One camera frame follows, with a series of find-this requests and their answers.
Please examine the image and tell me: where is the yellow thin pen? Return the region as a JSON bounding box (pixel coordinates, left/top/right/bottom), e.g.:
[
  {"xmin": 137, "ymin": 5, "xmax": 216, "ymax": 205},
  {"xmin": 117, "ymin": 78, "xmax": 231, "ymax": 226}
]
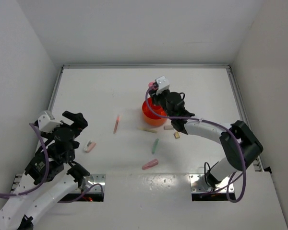
[{"xmin": 138, "ymin": 127, "xmax": 157, "ymax": 133}]

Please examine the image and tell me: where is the green highlighter pen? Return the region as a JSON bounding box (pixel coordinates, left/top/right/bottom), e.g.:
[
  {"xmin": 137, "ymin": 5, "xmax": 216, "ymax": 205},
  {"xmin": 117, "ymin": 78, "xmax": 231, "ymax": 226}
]
[{"xmin": 151, "ymin": 138, "xmax": 159, "ymax": 154}]

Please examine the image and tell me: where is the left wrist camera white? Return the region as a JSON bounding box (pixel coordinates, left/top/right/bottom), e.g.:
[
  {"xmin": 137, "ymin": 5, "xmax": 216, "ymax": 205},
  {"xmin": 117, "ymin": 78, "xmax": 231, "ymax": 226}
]
[{"xmin": 37, "ymin": 110, "xmax": 63, "ymax": 133}]

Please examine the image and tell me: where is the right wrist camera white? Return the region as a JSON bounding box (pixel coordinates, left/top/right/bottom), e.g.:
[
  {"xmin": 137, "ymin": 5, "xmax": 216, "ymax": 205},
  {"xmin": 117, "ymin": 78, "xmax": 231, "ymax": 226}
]
[{"xmin": 155, "ymin": 76, "xmax": 170, "ymax": 95}]

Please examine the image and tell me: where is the metal base plate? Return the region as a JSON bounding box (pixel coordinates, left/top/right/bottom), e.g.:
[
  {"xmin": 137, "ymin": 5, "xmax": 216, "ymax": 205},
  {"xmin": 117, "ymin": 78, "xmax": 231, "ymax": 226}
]
[
  {"xmin": 189, "ymin": 173, "xmax": 234, "ymax": 195},
  {"xmin": 72, "ymin": 173, "xmax": 106, "ymax": 195}
]

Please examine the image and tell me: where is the grey eraser block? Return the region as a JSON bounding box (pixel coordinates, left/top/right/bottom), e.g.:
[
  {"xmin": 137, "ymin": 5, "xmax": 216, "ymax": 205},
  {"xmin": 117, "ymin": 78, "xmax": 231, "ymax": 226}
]
[{"xmin": 164, "ymin": 125, "xmax": 174, "ymax": 130}]

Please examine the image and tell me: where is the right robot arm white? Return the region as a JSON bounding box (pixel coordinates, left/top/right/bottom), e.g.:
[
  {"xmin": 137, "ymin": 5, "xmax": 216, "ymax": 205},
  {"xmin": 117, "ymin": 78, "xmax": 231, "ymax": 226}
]
[{"xmin": 145, "ymin": 87, "xmax": 264, "ymax": 188}]

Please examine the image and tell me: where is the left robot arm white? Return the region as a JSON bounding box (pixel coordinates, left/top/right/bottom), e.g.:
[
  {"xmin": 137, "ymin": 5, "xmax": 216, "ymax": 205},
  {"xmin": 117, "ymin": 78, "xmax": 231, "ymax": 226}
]
[{"xmin": 0, "ymin": 111, "xmax": 90, "ymax": 230}]

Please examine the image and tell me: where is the pink highlighter pen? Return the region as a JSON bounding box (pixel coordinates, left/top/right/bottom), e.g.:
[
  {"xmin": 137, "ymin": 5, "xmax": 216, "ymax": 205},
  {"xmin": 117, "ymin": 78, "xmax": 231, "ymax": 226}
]
[{"xmin": 142, "ymin": 159, "xmax": 159, "ymax": 170}]

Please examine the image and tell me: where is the tan small eraser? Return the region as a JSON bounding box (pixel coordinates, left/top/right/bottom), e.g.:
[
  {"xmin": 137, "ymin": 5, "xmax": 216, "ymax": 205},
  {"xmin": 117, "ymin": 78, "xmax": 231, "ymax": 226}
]
[{"xmin": 174, "ymin": 132, "xmax": 180, "ymax": 139}]

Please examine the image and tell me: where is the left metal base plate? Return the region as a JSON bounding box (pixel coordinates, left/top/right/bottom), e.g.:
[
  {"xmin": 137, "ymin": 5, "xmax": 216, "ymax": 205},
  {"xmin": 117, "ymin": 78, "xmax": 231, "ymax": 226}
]
[{"xmin": 72, "ymin": 173, "xmax": 106, "ymax": 195}]

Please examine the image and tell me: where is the red thin pen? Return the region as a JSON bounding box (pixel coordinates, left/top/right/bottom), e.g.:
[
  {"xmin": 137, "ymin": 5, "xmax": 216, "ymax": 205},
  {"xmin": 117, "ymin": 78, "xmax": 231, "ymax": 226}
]
[{"xmin": 113, "ymin": 115, "xmax": 120, "ymax": 134}]

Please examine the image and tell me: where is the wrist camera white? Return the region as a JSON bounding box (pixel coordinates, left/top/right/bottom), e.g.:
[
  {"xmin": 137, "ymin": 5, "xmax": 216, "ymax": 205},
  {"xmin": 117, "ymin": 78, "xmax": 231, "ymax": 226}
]
[
  {"xmin": 155, "ymin": 76, "xmax": 170, "ymax": 95},
  {"xmin": 37, "ymin": 110, "xmax": 63, "ymax": 133}
]

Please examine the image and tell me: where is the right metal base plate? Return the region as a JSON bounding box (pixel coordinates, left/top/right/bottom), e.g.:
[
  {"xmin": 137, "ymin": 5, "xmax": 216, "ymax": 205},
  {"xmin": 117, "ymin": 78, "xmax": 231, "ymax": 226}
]
[{"xmin": 189, "ymin": 173, "xmax": 234, "ymax": 195}]

